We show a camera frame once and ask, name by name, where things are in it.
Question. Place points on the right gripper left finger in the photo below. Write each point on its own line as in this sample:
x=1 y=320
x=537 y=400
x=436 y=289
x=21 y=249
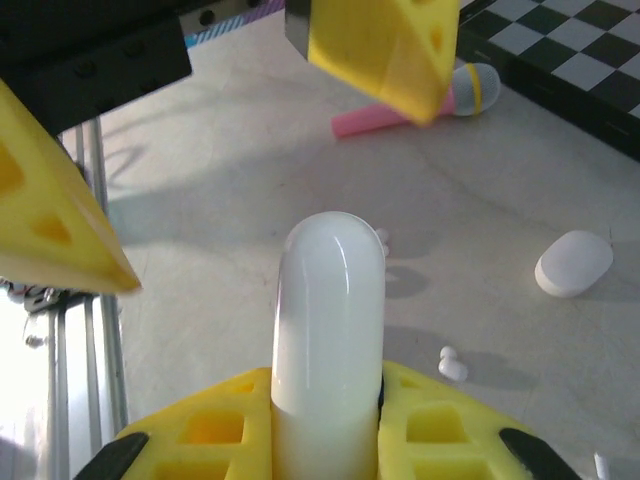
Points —
x=260 y=450

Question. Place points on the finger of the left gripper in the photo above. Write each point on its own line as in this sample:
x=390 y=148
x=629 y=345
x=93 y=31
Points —
x=50 y=225
x=375 y=50

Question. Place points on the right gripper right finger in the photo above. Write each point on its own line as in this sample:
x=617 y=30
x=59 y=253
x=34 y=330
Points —
x=390 y=450

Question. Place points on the white rounded square earbud case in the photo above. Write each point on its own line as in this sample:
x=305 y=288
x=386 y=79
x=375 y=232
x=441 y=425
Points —
x=330 y=325

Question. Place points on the white oval earbud case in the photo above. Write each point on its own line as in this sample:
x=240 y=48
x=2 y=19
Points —
x=575 y=262

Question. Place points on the black white chessboard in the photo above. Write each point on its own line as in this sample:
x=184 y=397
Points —
x=575 y=60

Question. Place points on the long slotted aluminium rail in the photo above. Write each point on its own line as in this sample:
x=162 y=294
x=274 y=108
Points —
x=107 y=350

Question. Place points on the aluminium side rail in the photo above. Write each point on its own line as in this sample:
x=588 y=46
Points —
x=225 y=17

